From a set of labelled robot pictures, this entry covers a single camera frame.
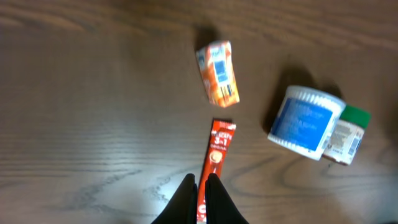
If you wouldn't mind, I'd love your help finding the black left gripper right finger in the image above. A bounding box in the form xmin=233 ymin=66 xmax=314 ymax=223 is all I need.
xmin=205 ymin=174 xmax=249 ymax=224

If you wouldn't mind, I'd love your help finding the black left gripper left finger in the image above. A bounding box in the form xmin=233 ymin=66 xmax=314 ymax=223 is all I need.
xmin=152 ymin=174 xmax=198 ymax=224

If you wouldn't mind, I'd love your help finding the red white snack packet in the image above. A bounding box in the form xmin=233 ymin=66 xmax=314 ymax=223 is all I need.
xmin=197 ymin=119 xmax=236 ymax=223

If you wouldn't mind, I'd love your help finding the white blue label jar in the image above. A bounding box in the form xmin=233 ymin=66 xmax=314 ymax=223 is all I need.
xmin=267 ymin=85 xmax=346 ymax=161

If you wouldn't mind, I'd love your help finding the green lid white jar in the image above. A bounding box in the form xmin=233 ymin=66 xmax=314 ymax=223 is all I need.
xmin=322 ymin=105 xmax=371 ymax=166

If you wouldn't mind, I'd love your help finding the small orange box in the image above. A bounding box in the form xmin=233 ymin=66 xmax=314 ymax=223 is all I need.
xmin=196 ymin=40 xmax=240 ymax=108

